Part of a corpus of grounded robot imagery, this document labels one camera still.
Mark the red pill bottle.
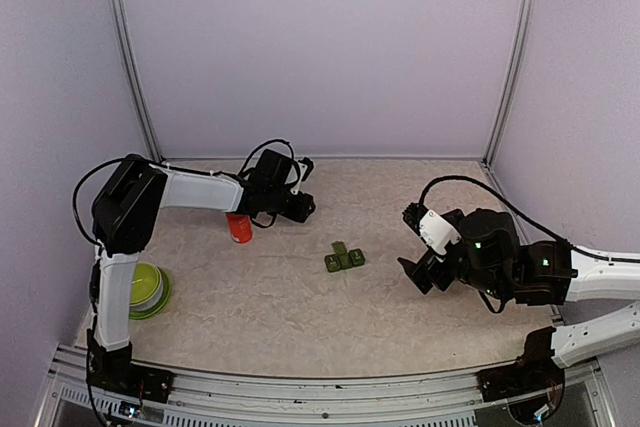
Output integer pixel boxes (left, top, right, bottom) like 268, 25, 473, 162
226, 213, 253, 244

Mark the green weekly pill organizer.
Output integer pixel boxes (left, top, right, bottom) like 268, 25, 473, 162
324, 241, 366, 273

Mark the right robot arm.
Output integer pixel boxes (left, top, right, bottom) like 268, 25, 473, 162
398, 203, 639, 391

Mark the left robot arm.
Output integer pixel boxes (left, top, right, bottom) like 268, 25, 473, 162
90, 149, 315, 392

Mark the green bowl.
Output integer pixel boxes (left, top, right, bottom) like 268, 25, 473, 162
130, 262, 160, 306

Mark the green plate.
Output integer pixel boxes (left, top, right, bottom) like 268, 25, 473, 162
129, 269, 172, 320

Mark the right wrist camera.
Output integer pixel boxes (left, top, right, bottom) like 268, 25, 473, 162
402, 203, 461, 257

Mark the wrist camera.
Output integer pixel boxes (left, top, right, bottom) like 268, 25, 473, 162
286, 157, 314, 195
402, 203, 461, 257

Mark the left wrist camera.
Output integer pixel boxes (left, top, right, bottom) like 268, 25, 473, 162
286, 157, 314, 195

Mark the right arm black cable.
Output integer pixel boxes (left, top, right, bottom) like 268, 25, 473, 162
418, 174, 576, 253

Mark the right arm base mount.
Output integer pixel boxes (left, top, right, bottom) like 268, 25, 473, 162
476, 360, 565, 402

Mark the front aluminium rail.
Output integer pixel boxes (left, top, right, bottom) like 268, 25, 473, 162
27, 346, 623, 426

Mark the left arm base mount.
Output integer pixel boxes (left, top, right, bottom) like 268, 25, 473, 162
87, 363, 175, 404

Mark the left aluminium frame post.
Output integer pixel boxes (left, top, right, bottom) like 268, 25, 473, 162
109, 0, 163, 161

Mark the aluminium frame post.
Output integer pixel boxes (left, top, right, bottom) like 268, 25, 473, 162
483, 0, 535, 170
109, 0, 163, 161

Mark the right aluminium frame post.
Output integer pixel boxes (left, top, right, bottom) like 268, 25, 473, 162
483, 0, 535, 170

